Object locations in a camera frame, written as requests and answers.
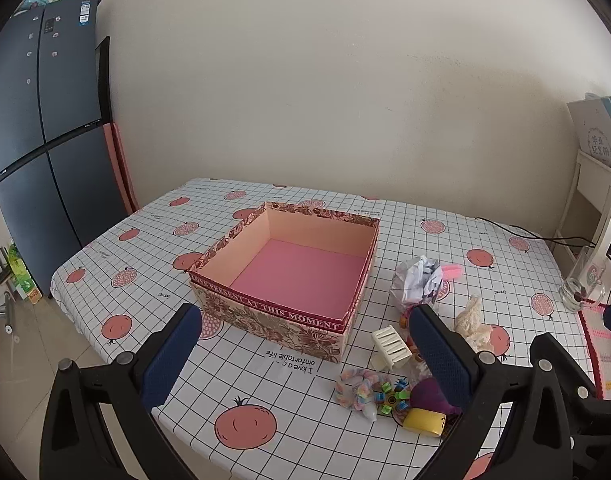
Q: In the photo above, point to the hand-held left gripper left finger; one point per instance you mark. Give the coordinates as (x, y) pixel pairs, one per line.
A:
(173, 350)

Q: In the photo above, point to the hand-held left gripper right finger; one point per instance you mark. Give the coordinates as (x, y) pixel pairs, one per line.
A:
(435, 345)

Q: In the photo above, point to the small orange toy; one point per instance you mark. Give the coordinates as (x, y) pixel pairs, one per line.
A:
(404, 319)

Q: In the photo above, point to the cream lace cloth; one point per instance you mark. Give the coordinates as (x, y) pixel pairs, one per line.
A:
(470, 322)

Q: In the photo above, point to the small white plastic rack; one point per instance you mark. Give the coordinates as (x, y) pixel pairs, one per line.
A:
(390, 345)

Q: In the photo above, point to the paper ball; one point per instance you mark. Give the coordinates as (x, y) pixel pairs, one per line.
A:
(415, 280)

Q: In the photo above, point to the colourful block toy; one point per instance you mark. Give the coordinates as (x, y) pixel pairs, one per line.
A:
(393, 400)

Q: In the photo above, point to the pink hair clip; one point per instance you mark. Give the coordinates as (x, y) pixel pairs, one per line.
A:
(453, 272)

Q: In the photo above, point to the yellow plastic cylinder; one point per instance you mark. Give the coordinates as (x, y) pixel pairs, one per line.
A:
(423, 420)

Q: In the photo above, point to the floral cardboard box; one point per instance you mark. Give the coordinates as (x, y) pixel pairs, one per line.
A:
(285, 330)

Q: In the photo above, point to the desktop with fruit-print tablecloth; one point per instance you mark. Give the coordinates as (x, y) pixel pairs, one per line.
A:
(285, 410)

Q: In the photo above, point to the pink crochet mat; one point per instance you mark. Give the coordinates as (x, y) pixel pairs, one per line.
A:
(600, 345)

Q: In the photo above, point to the glass mug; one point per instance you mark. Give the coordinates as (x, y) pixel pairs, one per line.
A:
(580, 280)

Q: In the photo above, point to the white shelf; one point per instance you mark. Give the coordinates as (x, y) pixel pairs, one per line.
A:
(585, 195)

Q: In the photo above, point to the green carton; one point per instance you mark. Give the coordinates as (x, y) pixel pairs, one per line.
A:
(22, 275)

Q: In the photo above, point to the pink board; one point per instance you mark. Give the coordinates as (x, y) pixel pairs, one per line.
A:
(117, 160)

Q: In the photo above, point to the dark grey refrigerator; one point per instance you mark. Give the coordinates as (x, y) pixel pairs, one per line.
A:
(50, 110)

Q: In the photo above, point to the black board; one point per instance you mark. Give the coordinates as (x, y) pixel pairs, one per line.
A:
(102, 85)

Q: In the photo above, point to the teal round object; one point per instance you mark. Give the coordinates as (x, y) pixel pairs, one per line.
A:
(35, 2)

